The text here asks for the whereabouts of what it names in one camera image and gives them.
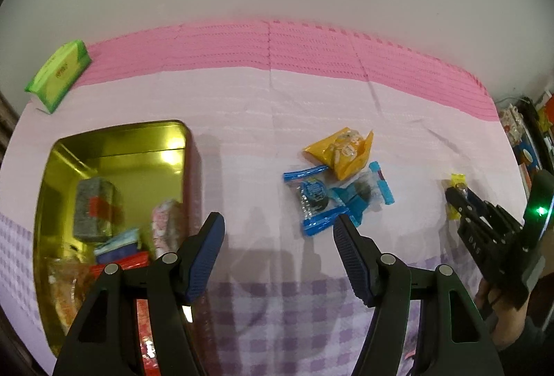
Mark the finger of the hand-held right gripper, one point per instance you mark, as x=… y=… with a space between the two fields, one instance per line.
x=478 y=202
x=458 y=205

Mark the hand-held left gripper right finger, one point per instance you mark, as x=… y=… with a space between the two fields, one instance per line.
x=352 y=263

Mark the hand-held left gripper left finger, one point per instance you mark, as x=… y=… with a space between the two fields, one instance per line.
x=203 y=263

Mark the yellow candy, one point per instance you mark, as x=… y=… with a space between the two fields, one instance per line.
x=456 y=181

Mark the red patterned square packet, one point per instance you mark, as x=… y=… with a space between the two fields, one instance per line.
x=166 y=224

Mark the red snack packet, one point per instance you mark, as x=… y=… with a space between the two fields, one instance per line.
x=134 y=260

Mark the light blue snack packet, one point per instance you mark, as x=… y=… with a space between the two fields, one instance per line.
x=119 y=244

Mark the grey square packet red label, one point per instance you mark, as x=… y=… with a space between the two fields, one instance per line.
x=93 y=220

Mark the clear fried snack packet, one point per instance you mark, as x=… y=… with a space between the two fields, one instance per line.
x=65 y=293

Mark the gold tin box maroon outside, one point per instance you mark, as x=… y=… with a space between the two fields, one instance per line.
x=121 y=146

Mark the person's right forearm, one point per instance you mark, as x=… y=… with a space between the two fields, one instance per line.
x=536 y=341

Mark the person's right hand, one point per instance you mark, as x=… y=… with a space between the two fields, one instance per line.
x=506 y=324

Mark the colourful printed box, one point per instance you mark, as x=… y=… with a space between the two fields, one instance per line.
x=528 y=161

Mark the blue cookie packet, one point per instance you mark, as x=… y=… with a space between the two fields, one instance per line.
x=361 y=190
x=314 y=196

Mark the orange snack packet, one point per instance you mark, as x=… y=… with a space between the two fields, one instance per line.
x=342 y=151

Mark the pink and purple checked cloth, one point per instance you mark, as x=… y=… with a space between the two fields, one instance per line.
x=259 y=99

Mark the green tissue pack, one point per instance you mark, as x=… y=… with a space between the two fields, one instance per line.
x=56 y=73

